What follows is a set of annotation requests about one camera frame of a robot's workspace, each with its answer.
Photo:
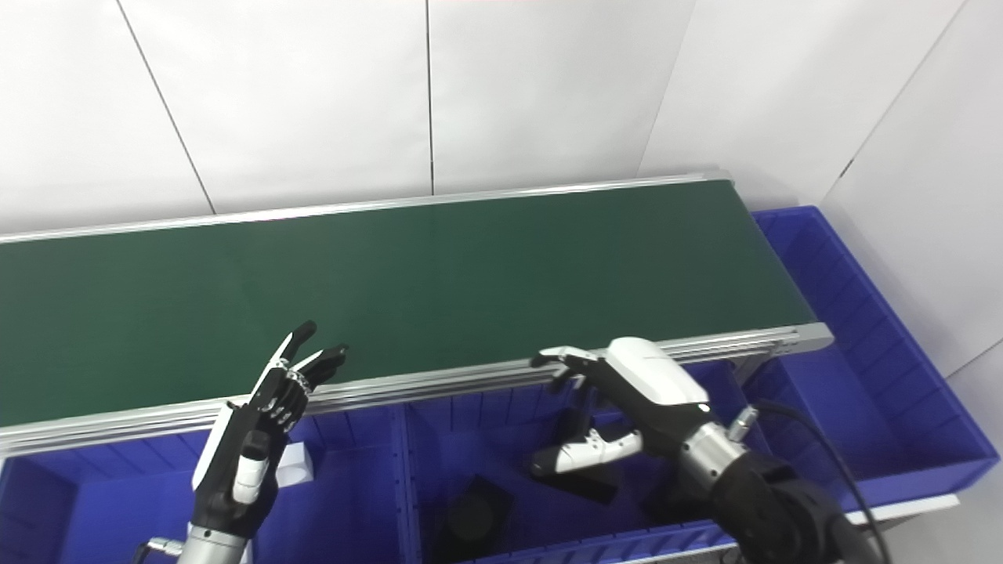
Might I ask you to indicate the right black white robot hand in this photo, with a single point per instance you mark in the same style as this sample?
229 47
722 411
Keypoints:
654 384

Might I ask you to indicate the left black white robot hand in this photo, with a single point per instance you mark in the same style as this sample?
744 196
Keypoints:
235 462

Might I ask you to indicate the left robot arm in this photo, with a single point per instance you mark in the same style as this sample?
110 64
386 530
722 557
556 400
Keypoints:
215 547

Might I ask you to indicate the aluminium conveyor leg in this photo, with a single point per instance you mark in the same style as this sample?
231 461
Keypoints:
756 372

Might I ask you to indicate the blue plastic bin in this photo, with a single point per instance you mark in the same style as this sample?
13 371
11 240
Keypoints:
345 501
439 446
862 392

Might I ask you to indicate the white block with hole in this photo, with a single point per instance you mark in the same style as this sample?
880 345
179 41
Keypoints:
296 464

